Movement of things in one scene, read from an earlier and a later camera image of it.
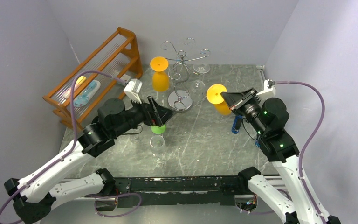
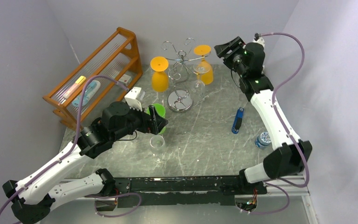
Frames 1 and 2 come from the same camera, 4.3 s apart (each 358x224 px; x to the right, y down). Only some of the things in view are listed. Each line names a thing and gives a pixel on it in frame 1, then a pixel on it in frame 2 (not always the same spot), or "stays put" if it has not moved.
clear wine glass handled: [197, 88] stays put
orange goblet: [214, 96] to [205, 73]
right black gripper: [241, 101] to [231, 53]
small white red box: [126, 78] stays put
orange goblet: [160, 78] stays put
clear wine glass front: [157, 144] stays put
